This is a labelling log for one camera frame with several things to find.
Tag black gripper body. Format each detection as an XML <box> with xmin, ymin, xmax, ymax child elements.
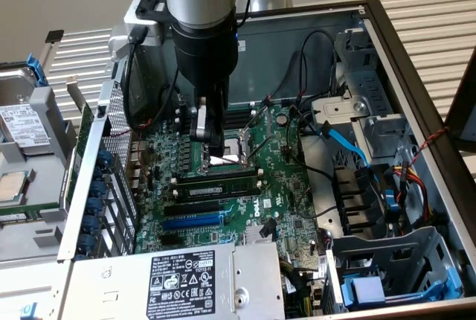
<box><xmin>171</xmin><ymin>18</ymin><xmax>240</xmax><ymax>138</ymax></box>

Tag green RAM stick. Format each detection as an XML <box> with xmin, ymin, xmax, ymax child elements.
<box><xmin>173</xmin><ymin>177</ymin><xmax>262</xmax><ymax>199</ymax></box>
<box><xmin>0</xmin><ymin>210</ymin><xmax>42</xmax><ymax>225</ymax></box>

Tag CPU socket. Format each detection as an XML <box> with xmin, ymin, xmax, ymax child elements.
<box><xmin>200</xmin><ymin>128</ymin><xmax>257</xmax><ymax>174</ymax></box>

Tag silver socket cover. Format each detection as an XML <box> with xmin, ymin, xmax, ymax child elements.
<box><xmin>237</xmin><ymin>126</ymin><xmax>258</xmax><ymax>172</ymax></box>

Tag open grey PC case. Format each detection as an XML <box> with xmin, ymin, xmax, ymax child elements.
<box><xmin>57</xmin><ymin>0</ymin><xmax>476</xmax><ymax>320</ymax></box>

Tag long black expansion slot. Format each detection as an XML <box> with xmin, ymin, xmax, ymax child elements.
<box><xmin>163</xmin><ymin>200</ymin><xmax>221</xmax><ymax>217</ymax></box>

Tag blue expansion slot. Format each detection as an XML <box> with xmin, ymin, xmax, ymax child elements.
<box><xmin>162</xmin><ymin>212</ymin><xmax>224</xmax><ymax>231</ymax></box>

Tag green Dell motherboard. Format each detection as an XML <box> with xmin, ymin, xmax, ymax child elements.
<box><xmin>128</xmin><ymin>102</ymin><xmax>328</xmax><ymax>272</ymax></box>

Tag silver finned heat sink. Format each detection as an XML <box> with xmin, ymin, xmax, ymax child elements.
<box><xmin>245</xmin><ymin>223</ymin><xmax>278</xmax><ymax>245</ymax></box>

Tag black clamp block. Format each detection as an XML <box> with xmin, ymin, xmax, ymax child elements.
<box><xmin>44</xmin><ymin>29</ymin><xmax>65</xmax><ymax>44</ymax></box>

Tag silver disk bay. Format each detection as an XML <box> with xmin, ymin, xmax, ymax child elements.
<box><xmin>310</xmin><ymin>28</ymin><xmax>414</xmax><ymax>161</ymax></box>
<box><xmin>321</xmin><ymin>225</ymin><xmax>466</xmax><ymax>316</ymax></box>

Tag grey parts rack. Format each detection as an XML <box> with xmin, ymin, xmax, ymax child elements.
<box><xmin>0</xmin><ymin>61</ymin><xmax>79</xmax><ymax>261</ymax></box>

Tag blue disk carrier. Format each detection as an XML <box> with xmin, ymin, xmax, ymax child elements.
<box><xmin>25</xmin><ymin>53</ymin><xmax>48</xmax><ymax>89</ymax></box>

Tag silver power supply unit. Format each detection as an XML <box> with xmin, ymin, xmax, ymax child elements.
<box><xmin>68</xmin><ymin>240</ymin><xmax>287</xmax><ymax>320</ymax></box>

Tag silver hard disk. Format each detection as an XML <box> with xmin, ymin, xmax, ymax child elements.
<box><xmin>0</xmin><ymin>66</ymin><xmax>53</xmax><ymax>156</ymax></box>

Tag silver CPU chip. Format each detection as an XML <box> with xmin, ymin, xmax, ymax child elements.
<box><xmin>0</xmin><ymin>170</ymin><xmax>29</xmax><ymax>204</ymax></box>

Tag blue disk tray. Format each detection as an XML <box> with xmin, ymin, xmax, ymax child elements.
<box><xmin>340</xmin><ymin>260</ymin><xmax>464</xmax><ymax>310</ymax></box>

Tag blue plastic latch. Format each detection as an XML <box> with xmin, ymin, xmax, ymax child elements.
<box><xmin>20</xmin><ymin>301</ymin><xmax>40</xmax><ymax>320</ymax></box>

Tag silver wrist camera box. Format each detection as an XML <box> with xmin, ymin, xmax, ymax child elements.
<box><xmin>123</xmin><ymin>0</ymin><xmax>176</xmax><ymax>46</ymax></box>

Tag black camera cable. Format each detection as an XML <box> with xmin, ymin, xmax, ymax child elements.
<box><xmin>123</xmin><ymin>25</ymin><xmax>179</xmax><ymax>131</ymax></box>

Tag red black twisted wire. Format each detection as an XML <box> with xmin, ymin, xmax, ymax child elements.
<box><xmin>412</xmin><ymin>126</ymin><xmax>451</xmax><ymax>164</ymax></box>
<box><xmin>110</xmin><ymin>118</ymin><xmax>153</xmax><ymax>138</ymax></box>

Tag black SATA wire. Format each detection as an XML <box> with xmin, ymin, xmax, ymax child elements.
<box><xmin>260</xmin><ymin>219</ymin><xmax>278</xmax><ymax>239</ymax></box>

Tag blue SATA wire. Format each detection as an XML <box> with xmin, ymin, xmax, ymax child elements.
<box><xmin>318</xmin><ymin>121</ymin><xmax>373</xmax><ymax>168</ymax></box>

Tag yellow black wire bundle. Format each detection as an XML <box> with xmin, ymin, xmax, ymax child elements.
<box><xmin>278</xmin><ymin>256</ymin><xmax>328</xmax><ymax>320</ymax></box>

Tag black fan duct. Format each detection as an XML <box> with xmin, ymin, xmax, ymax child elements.
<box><xmin>332</xmin><ymin>165</ymin><xmax>384</xmax><ymax>239</ymax></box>

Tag red yellow power wires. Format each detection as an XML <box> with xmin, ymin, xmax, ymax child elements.
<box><xmin>393</xmin><ymin>161</ymin><xmax>434</xmax><ymax>224</ymax></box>

